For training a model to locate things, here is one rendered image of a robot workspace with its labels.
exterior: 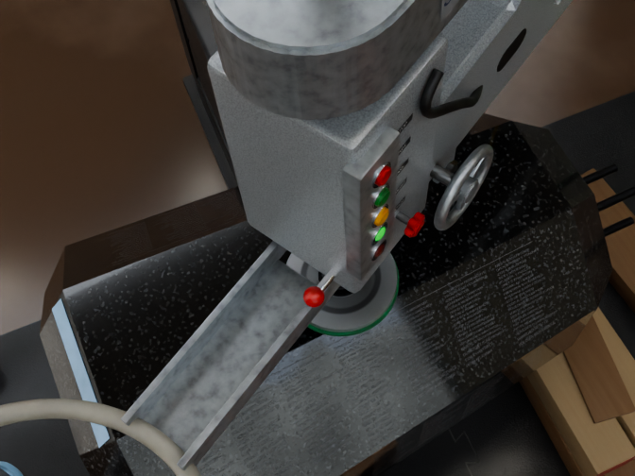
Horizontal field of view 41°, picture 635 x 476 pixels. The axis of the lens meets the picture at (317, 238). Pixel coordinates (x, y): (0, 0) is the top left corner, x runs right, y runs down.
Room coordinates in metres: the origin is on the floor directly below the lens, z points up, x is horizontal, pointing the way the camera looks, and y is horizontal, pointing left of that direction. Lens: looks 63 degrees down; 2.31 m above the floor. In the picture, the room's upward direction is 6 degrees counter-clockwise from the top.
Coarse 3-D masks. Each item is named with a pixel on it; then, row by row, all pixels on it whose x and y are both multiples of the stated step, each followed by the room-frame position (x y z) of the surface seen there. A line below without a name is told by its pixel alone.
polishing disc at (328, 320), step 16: (304, 272) 0.66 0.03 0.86; (384, 272) 0.64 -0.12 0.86; (368, 288) 0.61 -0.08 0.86; (384, 288) 0.61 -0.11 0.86; (336, 304) 0.59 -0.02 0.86; (352, 304) 0.58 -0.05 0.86; (368, 304) 0.58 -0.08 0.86; (384, 304) 0.58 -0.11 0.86; (320, 320) 0.56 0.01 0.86; (336, 320) 0.55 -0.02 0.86; (352, 320) 0.55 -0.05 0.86; (368, 320) 0.55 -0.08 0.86
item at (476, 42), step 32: (480, 0) 0.81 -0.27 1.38; (512, 0) 0.81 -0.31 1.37; (544, 0) 0.88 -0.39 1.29; (448, 32) 0.77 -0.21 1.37; (480, 32) 0.76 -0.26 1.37; (512, 32) 0.80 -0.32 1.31; (544, 32) 0.91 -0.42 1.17; (448, 64) 0.71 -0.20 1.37; (480, 64) 0.73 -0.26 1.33; (512, 64) 0.83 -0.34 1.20; (448, 96) 0.67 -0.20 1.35; (480, 96) 0.75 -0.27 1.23; (448, 128) 0.68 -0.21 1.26; (448, 160) 0.73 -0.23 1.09
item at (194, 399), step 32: (256, 288) 0.55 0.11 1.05; (288, 288) 0.55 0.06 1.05; (224, 320) 0.50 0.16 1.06; (256, 320) 0.50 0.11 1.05; (288, 320) 0.49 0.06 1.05; (192, 352) 0.44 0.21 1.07; (224, 352) 0.45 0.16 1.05; (256, 352) 0.44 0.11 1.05; (160, 384) 0.39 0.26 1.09; (192, 384) 0.40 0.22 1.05; (224, 384) 0.40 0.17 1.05; (256, 384) 0.39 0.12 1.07; (128, 416) 0.35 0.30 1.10; (160, 416) 0.36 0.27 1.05; (192, 416) 0.35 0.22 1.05; (224, 416) 0.33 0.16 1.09; (192, 448) 0.29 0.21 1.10
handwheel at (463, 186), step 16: (480, 160) 0.63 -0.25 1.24; (432, 176) 0.65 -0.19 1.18; (448, 176) 0.64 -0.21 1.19; (464, 176) 0.61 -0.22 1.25; (480, 176) 0.66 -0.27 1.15; (448, 192) 0.59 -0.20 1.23; (464, 192) 0.61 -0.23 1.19; (448, 208) 0.57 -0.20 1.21; (464, 208) 0.62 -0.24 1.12; (448, 224) 0.58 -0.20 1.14
